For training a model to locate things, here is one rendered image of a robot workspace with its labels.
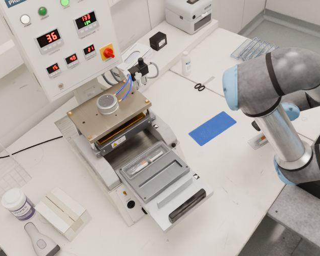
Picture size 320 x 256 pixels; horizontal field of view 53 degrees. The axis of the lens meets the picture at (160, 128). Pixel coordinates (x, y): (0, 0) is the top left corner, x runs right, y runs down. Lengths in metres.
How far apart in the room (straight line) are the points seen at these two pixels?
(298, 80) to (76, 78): 0.77
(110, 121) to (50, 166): 0.52
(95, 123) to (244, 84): 0.58
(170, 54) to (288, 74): 1.17
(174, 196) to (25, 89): 0.93
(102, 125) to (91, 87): 0.23
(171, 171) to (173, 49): 0.97
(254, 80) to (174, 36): 1.27
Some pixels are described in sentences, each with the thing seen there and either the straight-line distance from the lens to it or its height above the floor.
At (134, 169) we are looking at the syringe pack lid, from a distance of 1.15.
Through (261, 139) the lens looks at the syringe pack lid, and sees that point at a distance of 1.51.
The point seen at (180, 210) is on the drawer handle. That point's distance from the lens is 1.05.
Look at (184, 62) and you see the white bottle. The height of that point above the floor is 0.85.
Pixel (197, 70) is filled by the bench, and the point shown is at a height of 0.75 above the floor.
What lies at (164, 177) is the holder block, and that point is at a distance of 1.14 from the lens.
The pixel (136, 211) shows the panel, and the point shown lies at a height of 0.80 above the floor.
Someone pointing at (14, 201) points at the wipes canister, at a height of 0.89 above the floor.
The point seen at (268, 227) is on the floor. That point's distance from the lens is 2.16.
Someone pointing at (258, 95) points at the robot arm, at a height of 1.38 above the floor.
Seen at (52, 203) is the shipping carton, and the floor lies 0.84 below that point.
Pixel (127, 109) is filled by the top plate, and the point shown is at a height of 1.11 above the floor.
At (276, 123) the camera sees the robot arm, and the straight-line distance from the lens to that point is 0.95.
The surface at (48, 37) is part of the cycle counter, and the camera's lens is 1.11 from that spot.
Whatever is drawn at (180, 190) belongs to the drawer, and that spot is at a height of 0.98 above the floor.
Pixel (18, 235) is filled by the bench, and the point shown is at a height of 0.75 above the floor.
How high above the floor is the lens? 1.97
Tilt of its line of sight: 51 degrees down
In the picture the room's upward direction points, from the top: 9 degrees counter-clockwise
